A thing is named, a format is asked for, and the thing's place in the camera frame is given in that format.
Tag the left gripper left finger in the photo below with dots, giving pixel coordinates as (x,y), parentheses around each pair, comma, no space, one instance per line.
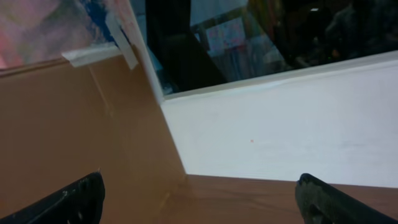
(80,202)

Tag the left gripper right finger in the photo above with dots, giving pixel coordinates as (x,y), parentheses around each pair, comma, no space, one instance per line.
(320,202)

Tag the brown cardboard panel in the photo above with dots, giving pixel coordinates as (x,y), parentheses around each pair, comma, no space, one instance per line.
(60,123)

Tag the dark window pane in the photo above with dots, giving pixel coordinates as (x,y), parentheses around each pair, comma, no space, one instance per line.
(195,44)

